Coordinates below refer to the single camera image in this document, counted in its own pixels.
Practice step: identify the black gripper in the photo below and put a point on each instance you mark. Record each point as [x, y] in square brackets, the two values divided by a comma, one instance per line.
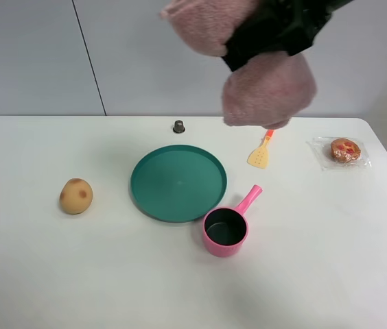
[289, 26]

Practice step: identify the pink towel black band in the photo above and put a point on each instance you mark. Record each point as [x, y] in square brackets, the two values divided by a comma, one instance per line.
[267, 91]

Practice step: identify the wrapped pastry in plastic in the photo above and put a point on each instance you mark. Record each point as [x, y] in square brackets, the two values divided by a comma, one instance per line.
[335, 153]

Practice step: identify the small grey metal cap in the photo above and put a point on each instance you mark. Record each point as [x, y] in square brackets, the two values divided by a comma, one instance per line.
[178, 127]

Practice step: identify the green round plate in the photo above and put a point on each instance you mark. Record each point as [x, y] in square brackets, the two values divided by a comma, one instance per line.
[178, 183]

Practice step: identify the pink toy saucepan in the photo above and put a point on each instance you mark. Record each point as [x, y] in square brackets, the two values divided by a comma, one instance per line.
[224, 229]

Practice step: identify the toy potato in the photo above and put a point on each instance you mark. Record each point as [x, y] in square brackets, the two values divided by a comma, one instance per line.
[76, 196]

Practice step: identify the yellow toy spatula orange handle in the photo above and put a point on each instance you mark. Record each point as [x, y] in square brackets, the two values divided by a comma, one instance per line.
[259, 157]

